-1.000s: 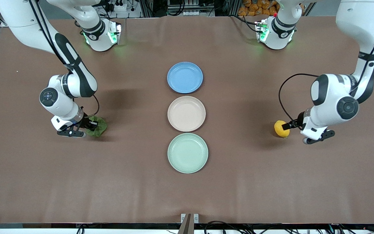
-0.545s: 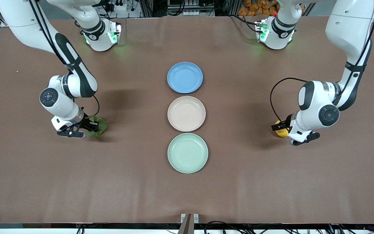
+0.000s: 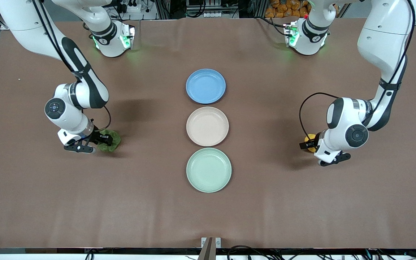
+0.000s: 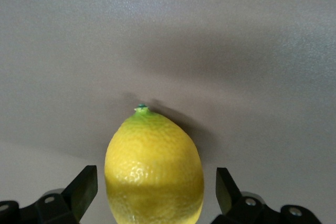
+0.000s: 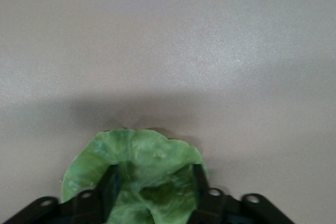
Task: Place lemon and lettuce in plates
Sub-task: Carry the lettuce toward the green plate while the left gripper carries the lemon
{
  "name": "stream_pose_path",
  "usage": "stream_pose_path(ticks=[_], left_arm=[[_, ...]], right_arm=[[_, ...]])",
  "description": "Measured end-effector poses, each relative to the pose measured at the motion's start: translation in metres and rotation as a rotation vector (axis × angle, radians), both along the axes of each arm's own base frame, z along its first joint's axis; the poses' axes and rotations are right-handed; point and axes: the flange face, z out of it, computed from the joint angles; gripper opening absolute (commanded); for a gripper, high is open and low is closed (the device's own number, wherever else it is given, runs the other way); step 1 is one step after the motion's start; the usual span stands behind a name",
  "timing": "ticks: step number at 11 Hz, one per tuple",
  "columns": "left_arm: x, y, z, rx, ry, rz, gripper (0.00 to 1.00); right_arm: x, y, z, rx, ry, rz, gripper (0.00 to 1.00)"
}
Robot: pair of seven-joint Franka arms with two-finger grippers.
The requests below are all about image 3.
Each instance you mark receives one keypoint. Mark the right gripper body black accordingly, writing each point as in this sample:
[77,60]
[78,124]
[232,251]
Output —
[98,137]

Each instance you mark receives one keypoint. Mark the yellow lemon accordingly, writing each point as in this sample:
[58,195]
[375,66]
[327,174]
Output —
[309,138]

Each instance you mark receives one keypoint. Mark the green lettuce leaf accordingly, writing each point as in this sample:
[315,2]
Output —
[116,137]

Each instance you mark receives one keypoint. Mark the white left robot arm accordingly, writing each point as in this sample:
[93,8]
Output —
[385,43]

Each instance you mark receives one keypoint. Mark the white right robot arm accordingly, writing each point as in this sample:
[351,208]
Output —
[85,83]

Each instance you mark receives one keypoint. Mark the brown table cover sheet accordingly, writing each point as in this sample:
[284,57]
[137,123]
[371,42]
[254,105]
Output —
[85,202]

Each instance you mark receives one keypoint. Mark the green plate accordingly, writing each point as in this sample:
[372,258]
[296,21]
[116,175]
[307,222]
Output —
[208,170]

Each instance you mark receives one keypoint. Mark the beige plate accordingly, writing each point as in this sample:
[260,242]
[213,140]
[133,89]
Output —
[207,126]

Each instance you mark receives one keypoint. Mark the blue plate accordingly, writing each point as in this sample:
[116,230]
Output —
[205,86]

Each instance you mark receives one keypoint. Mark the white power strip with plugs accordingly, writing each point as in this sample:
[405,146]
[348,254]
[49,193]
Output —
[132,6]

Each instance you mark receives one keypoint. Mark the bag of oranges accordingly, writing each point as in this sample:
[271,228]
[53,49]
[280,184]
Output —
[284,9]

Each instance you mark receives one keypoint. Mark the grey metal pole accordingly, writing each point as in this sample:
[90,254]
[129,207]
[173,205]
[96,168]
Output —
[208,251]

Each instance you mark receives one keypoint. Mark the white mounting bracket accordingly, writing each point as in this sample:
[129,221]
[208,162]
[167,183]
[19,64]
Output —
[203,241]

